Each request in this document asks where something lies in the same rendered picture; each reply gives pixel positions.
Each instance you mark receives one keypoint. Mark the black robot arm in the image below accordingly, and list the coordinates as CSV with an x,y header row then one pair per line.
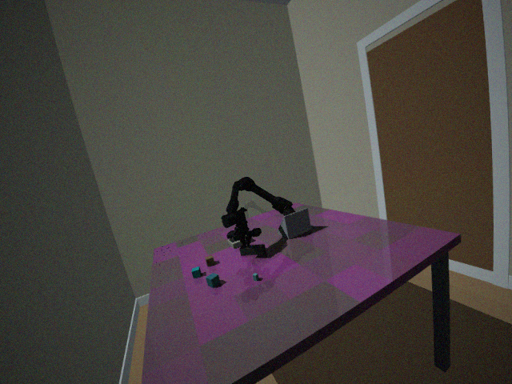
x,y
234,216

